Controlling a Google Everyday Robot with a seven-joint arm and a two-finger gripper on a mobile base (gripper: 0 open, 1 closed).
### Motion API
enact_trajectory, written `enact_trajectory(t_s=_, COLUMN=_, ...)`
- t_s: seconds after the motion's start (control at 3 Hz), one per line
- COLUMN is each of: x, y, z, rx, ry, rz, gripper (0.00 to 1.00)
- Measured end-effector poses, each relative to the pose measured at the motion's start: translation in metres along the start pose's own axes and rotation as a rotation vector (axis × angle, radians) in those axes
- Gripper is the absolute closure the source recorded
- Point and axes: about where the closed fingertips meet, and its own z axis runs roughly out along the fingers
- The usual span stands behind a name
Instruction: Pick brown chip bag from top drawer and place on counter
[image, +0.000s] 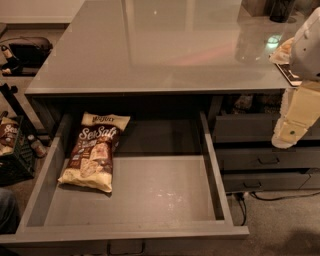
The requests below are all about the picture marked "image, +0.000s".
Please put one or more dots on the open grey top drawer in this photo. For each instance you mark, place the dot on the open grey top drawer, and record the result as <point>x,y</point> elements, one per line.
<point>167,195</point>

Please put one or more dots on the small brown bottle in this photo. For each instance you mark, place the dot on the small brown bottle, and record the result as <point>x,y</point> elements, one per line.
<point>37,146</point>

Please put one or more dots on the black bag on floor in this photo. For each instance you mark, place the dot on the black bag on floor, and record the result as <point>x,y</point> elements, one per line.
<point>24,55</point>

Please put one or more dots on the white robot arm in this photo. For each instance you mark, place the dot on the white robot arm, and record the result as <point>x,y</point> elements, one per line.
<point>302,52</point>

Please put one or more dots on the black white fiducial marker board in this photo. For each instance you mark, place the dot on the black white fiducial marker board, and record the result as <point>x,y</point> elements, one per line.
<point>292,79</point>

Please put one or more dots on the dark glass vase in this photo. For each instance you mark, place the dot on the dark glass vase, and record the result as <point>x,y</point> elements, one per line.
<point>281,10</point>

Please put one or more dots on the black plastic crate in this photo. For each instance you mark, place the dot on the black plastic crate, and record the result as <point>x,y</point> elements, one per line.
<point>18,165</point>

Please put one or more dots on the upper right grey drawer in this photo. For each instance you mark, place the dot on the upper right grey drawer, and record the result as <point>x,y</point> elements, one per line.
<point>234,128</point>

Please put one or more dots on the lower right grey drawer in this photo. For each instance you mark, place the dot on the lower right grey drawer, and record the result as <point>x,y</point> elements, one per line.
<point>270,182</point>

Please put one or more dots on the chip bag in crate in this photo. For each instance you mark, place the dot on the chip bag in crate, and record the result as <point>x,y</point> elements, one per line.
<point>8,134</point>

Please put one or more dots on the brown sea salt chip bag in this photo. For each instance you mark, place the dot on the brown sea salt chip bag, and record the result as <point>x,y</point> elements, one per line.
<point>91,160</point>

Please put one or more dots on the blue jeans knee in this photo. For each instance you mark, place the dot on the blue jeans knee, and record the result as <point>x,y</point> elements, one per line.
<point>9,212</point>

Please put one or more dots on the middle right grey drawer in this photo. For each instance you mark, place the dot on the middle right grey drawer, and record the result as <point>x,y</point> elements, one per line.
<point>268,158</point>

